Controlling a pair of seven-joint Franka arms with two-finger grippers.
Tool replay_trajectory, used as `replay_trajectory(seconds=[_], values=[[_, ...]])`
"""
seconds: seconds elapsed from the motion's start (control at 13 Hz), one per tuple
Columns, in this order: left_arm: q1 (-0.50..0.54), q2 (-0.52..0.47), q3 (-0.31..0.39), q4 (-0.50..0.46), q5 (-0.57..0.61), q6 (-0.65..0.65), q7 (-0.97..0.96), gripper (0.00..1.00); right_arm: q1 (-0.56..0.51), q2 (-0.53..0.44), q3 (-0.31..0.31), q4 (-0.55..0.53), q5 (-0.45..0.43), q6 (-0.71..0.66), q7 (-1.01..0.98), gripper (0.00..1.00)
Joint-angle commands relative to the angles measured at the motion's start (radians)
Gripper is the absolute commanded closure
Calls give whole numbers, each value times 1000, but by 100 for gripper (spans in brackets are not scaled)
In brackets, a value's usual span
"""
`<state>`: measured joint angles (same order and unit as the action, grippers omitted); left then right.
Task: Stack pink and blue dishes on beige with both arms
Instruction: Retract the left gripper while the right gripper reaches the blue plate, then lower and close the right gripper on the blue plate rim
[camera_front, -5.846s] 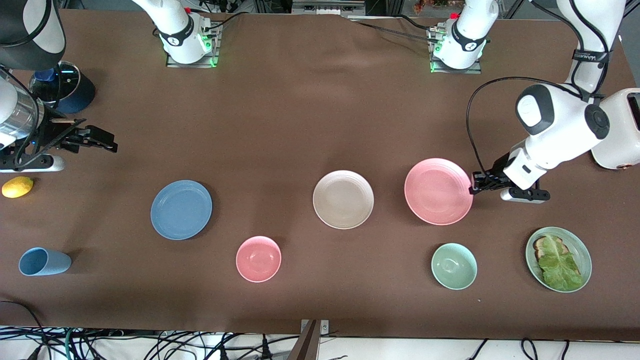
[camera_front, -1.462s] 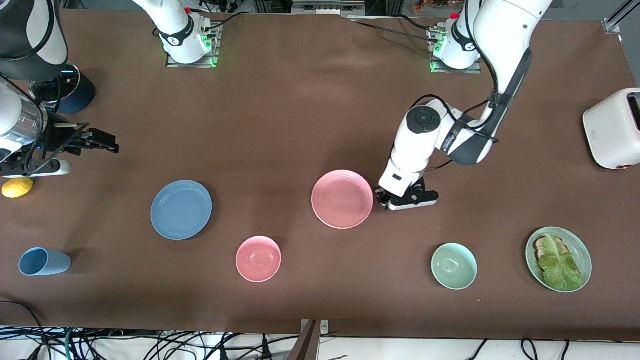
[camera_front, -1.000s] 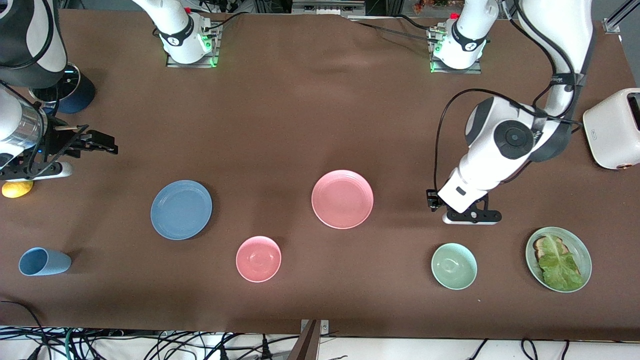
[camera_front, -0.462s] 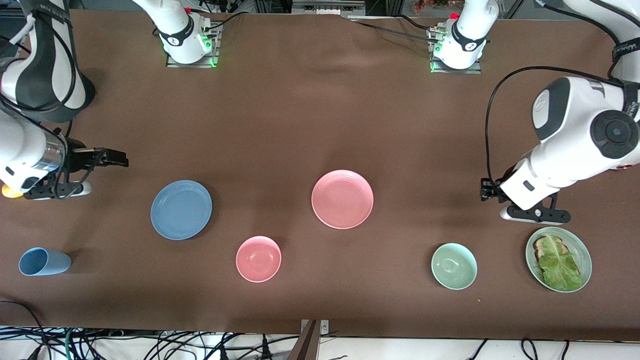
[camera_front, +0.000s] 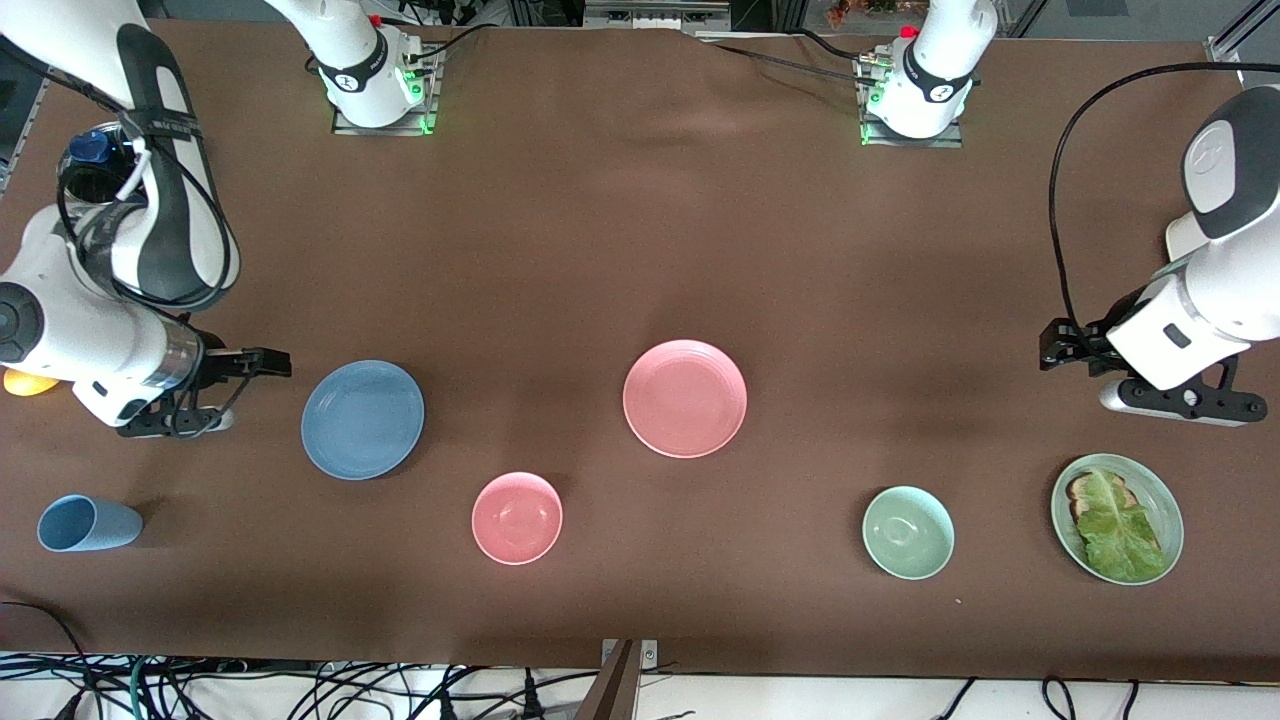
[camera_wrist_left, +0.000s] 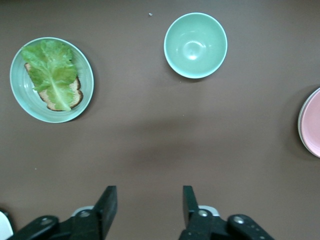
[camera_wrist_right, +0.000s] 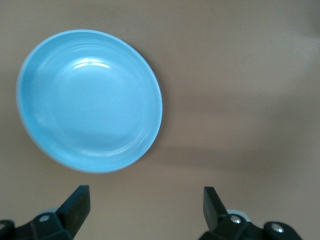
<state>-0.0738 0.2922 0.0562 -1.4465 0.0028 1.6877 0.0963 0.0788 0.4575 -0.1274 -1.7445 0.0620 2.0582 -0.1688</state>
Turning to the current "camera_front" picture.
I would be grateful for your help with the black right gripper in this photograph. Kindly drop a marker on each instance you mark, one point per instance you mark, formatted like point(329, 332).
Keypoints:
point(222, 364)

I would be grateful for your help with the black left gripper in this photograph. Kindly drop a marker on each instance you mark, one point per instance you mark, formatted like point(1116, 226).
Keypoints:
point(1088, 343)

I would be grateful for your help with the blue plate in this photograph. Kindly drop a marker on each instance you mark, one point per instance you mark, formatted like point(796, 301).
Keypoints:
point(362, 420)

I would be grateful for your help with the pink plate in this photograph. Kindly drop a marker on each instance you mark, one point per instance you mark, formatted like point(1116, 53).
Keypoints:
point(685, 400)

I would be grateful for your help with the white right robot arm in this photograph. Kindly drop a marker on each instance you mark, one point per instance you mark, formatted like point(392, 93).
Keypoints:
point(90, 330)

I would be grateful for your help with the toast slice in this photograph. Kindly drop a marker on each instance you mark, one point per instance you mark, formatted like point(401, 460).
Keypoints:
point(1078, 490)

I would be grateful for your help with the green plate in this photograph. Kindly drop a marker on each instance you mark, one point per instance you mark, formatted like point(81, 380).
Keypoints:
point(1162, 500)

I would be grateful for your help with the green lettuce leaf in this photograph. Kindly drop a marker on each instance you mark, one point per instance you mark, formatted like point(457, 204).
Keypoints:
point(1115, 535)

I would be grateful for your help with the blue cup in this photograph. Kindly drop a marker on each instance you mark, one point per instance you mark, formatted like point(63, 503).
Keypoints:
point(90, 524)

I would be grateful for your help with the yellow lemon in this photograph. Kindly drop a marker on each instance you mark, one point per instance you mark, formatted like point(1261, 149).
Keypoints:
point(25, 385)

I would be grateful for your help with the green bowl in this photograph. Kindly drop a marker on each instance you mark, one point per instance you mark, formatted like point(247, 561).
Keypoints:
point(908, 533)

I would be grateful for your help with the pink bowl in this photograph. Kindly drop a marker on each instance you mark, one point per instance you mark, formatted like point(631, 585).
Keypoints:
point(517, 518)

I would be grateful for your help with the brown tablecloth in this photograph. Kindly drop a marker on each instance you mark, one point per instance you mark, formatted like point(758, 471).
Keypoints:
point(600, 250)

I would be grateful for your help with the dark metal bar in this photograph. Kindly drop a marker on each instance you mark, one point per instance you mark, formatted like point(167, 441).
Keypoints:
point(612, 690)

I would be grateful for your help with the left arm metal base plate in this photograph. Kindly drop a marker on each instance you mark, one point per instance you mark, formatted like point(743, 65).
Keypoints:
point(950, 140)

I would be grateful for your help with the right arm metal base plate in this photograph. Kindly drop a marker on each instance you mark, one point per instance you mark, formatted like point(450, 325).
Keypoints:
point(432, 100)

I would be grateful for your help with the aluminium frame profile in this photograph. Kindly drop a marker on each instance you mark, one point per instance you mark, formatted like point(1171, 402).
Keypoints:
point(1225, 45)

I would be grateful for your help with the metal table edge bracket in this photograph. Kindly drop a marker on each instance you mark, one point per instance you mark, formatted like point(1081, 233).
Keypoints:
point(650, 653)

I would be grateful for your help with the grey metal frame piece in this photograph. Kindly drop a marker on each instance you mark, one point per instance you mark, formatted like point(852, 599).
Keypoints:
point(655, 12)

